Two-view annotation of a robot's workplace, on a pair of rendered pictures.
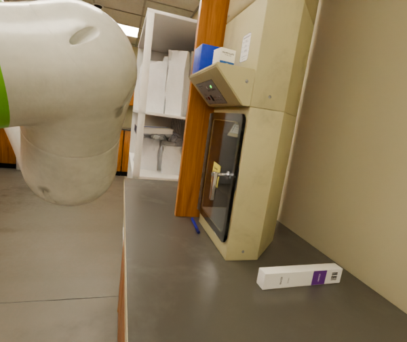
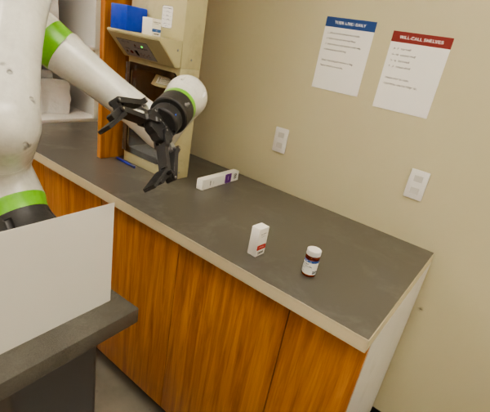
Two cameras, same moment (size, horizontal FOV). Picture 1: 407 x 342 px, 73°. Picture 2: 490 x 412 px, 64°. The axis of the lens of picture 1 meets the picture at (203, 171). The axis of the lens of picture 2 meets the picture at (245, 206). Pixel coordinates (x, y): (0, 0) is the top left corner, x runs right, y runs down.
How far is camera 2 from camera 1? 0.94 m
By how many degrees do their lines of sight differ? 39
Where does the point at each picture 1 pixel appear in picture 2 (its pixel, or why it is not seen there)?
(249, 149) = not seen: hidden behind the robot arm
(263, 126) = not seen: hidden behind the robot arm
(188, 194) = (109, 136)
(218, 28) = not seen: outside the picture
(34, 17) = (196, 91)
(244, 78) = (176, 48)
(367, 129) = (245, 76)
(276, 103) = (195, 64)
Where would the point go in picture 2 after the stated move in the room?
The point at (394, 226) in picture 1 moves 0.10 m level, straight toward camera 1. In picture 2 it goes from (263, 140) to (263, 145)
